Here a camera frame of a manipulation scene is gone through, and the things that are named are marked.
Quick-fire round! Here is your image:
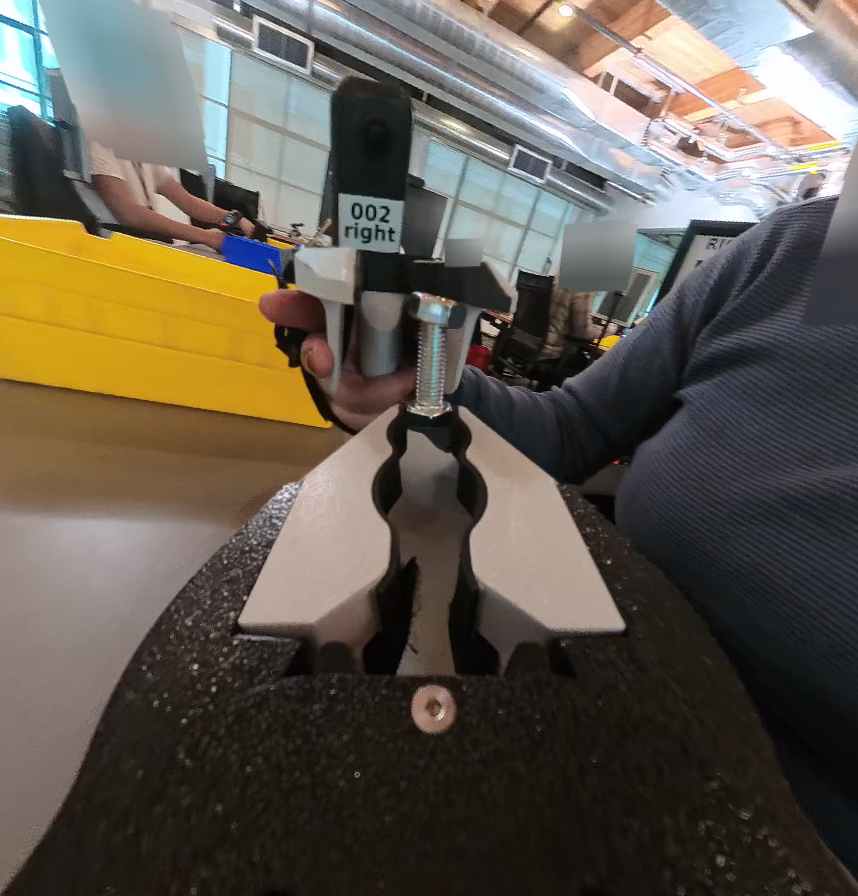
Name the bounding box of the black office chair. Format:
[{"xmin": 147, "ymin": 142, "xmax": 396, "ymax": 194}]
[
  {"xmin": 494, "ymin": 272, "xmax": 557, "ymax": 380},
  {"xmin": 7, "ymin": 105, "xmax": 102, "ymax": 237}
]

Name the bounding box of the white ceiling vent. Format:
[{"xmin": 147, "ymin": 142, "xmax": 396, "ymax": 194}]
[
  {"xmin": 506, "ymin": 142, "xmax": 554, "ymax": 184},
  {"xmin": 251, "ymin": 13, "xmax": 316, "ymax": 76}
]

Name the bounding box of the yellow plastic bin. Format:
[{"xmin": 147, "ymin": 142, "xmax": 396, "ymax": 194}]
[{"xmin": 0, "ymin": 213, "xmax": 333, "ymax": 429}]

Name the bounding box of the person's right forearm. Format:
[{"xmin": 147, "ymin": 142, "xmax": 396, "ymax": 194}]
[{"xmin": 449, "ymin": 350, "xmax": 689, "ymax": 487}]

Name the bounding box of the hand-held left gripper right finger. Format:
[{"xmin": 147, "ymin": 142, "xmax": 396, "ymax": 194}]
[{"xmin": 456, "ymin": 406, "xmax": 627, "ymax": 655}]

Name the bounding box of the small blue plastic bin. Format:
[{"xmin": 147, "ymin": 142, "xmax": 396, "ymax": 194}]
[{"xmin": 221, "ymin": 234, "xmax": 284, "ymax": 272}]

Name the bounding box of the silver hex nut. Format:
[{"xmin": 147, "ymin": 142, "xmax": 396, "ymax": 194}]
[{"xmin": 403, "ymin": 398, "xmax": 459, "ymax": 452}]

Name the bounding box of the silver hex bolt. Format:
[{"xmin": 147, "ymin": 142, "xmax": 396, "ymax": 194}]
[{"xmin": 405, "ymin": 293, "xmax": 466, "ymax": 408}]

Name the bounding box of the black framed sign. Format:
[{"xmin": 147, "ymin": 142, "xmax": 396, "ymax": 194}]
[{"xmin": 669, "ymin": 219, "xmax": 760, "ymax": 310}]

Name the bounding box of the person's torso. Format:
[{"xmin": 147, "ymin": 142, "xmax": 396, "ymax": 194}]
[{"xmin": 613, "ymin": 196, "xmax": 858, "ymax": 896}]

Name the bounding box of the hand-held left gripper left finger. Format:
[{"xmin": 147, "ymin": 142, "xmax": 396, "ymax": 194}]
[{"xmin": 237, "ymin": 405, "xmax": 409, "ymax": 649}]

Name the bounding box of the black computer monitor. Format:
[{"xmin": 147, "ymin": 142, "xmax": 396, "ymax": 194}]
[{"xmin": 179, "ymin": 168, "xmax": 263, "ymax": 226}]

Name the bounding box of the black display screen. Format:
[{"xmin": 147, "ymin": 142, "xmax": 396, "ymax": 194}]
[{"xmin": 403, "ymin": 178, "xmax": 450, "ymax": 259}]

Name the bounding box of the silver air duct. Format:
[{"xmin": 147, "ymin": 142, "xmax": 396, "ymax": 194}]
[{"xmin": 212, "ymin": 0, "xmax": 682, "ymax": 205}]

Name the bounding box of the person's right hand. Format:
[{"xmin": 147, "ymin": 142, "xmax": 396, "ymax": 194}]
[{"xmin": 260, "ymin": 287, "xmax": 422, "ymax": 431}]

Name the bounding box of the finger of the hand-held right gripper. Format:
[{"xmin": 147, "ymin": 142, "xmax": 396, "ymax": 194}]
[
  {"xmin": 293, "ymin": 247, "xmax": 361, "ymax": 394},
  {"xmin": 409, "ymin": 258, "xmax": 512, "ymax": 387}
]

